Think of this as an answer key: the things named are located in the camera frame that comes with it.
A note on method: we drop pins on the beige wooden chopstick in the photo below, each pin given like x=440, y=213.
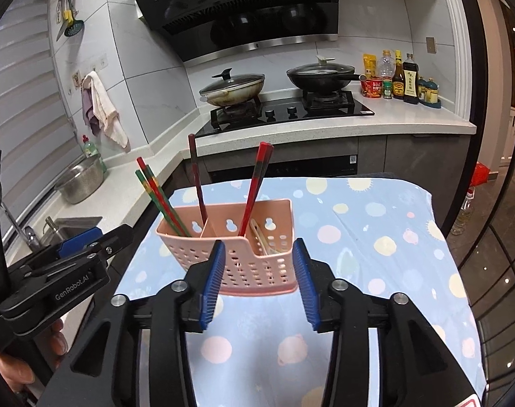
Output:
x=271, y=246
x=259, y=237

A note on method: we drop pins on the black range hood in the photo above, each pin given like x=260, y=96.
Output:
x=240, y=8

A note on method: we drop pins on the wall hook strip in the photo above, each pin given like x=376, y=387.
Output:
x=90, y=68

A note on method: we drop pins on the small green lid jar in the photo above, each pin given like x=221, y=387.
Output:
x=387, y=91

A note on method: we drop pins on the steel sink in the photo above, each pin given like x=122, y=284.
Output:
x=75, y=227

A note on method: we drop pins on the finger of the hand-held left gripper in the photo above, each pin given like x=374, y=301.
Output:
x=117, y=237
x=79, y=239

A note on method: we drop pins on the green dish soap bottle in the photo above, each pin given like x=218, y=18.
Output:
x=91, y=148

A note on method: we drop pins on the red and black chopstick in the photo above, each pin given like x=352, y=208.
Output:
x=253, y=181
x=261, y=177

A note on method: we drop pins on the clear plastic bottle yellow cap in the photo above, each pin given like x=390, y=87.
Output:
x=385, y=68

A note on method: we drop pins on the grey base cabinet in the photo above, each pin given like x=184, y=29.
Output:
x=410, y=152

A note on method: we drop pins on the window blind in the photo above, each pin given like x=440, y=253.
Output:
x=24, y=93

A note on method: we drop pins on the black gas stove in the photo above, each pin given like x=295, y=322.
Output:
x=249, y=125

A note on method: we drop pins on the brown sauce bottle yellow cap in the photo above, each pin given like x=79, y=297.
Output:
x=398, y=80

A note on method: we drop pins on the blue dotted tablecloth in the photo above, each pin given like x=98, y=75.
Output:
x=367, y=241

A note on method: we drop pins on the person's left hand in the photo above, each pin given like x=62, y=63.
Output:
x=15, y=373

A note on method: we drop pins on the purple cloth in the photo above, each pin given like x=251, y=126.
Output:
x=90, y=112

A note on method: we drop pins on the teal condiment jar set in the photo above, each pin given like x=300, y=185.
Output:
x=429, y=95

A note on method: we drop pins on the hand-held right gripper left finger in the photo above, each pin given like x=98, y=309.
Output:
x=210, y=288

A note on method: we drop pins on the wall outlet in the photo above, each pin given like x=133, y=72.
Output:
x=430, y=45

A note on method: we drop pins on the red plastic bag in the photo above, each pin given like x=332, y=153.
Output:
x=484, y=174

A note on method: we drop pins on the beige wok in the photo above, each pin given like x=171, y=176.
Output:
x=232, y=97

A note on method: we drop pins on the pink towel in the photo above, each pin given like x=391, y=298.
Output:
x=107, y=110

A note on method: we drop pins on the dark soy sauce bottle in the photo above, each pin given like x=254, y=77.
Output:
x=410, y=82

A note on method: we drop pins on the yellow seasoning packet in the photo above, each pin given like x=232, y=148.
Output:
x=369, y=68

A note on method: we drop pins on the clear oil bottle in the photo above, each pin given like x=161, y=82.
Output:
x=463, y=216

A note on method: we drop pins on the chrome sink dispenser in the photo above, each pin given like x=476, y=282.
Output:
x=50, y=224

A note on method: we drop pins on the green and red chopstick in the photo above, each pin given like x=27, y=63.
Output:
x=157, y=184
x=155, y=199

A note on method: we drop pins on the pink plastic utensil holder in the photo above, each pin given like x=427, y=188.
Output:
x=185, y=246

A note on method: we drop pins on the chrome faucet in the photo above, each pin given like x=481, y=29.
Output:
x=30, y=235

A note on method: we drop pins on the steel colander bowl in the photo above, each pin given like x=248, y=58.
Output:
x=81, y=184

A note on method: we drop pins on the black built-in appliance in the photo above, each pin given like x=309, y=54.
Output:
x=304, y=165

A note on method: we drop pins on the red instant noodle cup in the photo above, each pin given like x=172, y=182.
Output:
x=371, y=89

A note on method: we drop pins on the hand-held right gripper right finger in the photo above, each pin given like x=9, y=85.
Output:
x=306, y=288

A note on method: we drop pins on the black wok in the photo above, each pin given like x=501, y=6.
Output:
x=321, y=82

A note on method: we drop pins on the dark red chopstick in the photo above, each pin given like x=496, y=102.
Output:
x=196, y=178

